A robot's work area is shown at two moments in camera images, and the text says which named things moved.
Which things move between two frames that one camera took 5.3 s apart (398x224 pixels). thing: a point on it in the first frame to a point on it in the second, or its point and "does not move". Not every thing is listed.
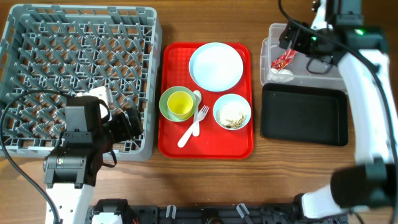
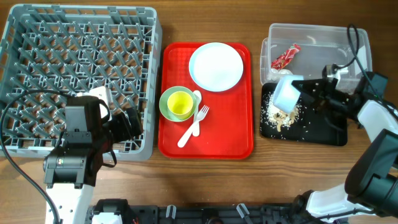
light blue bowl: [229, 107] to [286, 96]
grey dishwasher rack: [70, 49] does not move
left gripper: [125, 132] does not move
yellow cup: [180, 104] does not move
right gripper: [298, 40] to [324, 91]
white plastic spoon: [198, 96] does not move
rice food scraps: [232, 124] to [279, 119]
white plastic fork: [201, 115] does not move
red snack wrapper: [283, 60] does not move
